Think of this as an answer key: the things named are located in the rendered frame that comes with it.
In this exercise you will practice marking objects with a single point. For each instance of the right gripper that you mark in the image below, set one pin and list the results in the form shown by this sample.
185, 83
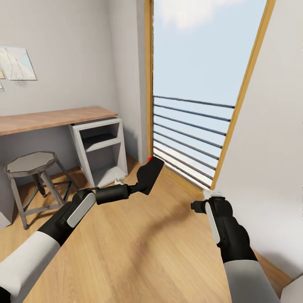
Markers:
199, 206

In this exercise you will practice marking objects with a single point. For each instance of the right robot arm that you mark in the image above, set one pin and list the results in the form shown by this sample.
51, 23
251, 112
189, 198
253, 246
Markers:
246, 278

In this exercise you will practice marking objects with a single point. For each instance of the fixed window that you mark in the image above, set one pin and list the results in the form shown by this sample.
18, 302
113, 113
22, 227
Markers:
199, 58

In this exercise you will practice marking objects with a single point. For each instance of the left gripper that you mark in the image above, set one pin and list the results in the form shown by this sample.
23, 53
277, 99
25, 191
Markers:
119, 192

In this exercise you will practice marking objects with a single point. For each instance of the digital camera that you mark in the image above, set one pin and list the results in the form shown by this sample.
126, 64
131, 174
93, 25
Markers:
148, 174

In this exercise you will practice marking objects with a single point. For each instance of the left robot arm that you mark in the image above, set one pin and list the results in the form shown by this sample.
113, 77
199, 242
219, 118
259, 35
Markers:
20, 271

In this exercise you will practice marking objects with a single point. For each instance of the taboret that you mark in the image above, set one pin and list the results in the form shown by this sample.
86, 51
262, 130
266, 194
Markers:
35, 164

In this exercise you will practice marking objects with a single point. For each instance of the desk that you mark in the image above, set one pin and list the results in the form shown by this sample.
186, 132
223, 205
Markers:
96, 135

